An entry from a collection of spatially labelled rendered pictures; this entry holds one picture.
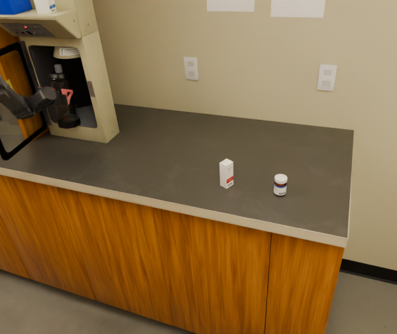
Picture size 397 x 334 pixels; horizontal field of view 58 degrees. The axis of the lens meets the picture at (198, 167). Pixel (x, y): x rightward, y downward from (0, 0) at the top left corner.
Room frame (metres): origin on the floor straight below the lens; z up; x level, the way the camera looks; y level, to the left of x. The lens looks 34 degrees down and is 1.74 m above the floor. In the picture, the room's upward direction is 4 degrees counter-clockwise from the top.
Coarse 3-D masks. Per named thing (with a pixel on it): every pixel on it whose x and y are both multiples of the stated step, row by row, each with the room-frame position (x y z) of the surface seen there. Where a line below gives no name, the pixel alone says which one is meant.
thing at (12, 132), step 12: (0, 48) 1.44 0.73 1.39; (0, 60) 1.42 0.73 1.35; (12, 60) 1.47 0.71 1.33; (0, 72) 1.40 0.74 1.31; (12, 72) 1.45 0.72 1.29; (24, 72) 1.51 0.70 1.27; (12, 84) 1.43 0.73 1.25; (24, 84) 1.49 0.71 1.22; (0, 108) 1.33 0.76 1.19; (12, 120) 1.37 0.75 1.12; (24, 120) 1.42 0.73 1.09; (36, 120) 1.49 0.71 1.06; (0, 132) 1.29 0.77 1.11; (12, 132) 1.34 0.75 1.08; (24, 132) 1.40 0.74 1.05; (12, 144) 1.32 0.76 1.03
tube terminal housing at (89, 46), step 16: (32, 0) 1.51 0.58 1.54; (64, 0) 1.45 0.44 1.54; (80, 0) 1.47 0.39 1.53; (80, 16) 1.46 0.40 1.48; (80, 32) 1.44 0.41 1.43; (96, 32) 1.52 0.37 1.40; (80, 48) 1.45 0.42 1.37; (96, 48) 1.50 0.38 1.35; (32, 64) 1.55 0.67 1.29; (96, 64) 1.48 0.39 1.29; (96, 80) 1.46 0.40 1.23; (96, 96) 1.44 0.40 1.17; (96, 112) 1.45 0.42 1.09; (112, 112) 1.52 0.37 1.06; (80, 128) 1.49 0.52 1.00; (96, 128) 1.45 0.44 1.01; (112, 128) 1.49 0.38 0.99
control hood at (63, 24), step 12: (24, 12) 1.46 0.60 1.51; (36, 12) 1.44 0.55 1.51; (60, 12) 1.40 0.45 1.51; (72, 12) 1.42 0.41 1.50; (0, 24) 1.48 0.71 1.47; (48, 24) 1.37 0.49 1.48; (60, 24) 1.35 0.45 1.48; (72, 24) 1.41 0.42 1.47; (36, 36) 1.49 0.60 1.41; (60, 36) 1.44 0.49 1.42; (72, 36) 1.41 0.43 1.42
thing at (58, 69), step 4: (56, 64) 1.52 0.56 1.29; (60, 64) 1.52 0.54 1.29; (56, 68) 1.50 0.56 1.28; (60, 68) 1.51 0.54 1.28; (52, 72) 1.51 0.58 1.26; (56, 72) 1.50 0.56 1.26; (60, 72) 1.50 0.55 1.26; (64, 72) 1.50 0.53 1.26; (68, 72) 1.51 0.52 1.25; (48, 76) 1.49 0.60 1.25; (52, 76) 1.47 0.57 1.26; (56, 76) 1.47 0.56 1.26; (60, 76) 1.47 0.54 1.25; (64, 76) 1.48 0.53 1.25
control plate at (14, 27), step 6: (6, 24) 1.46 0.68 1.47; (12, 24) 1.45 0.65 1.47; (18, 24) 1.43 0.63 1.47; (24, 24) 1.42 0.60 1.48; (30, 24) 1.41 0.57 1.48; (36, 24) 1.40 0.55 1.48; (12, 30) 1.50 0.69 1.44; (18, 30) 1.48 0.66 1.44; (24, 30) 1.47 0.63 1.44; (30, 30) 1.45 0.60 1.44; (36, 30) 1.44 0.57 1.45; (42, 30) 1.43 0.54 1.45; (48, 36) 1.46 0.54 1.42; (54, 36) 1.45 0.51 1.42
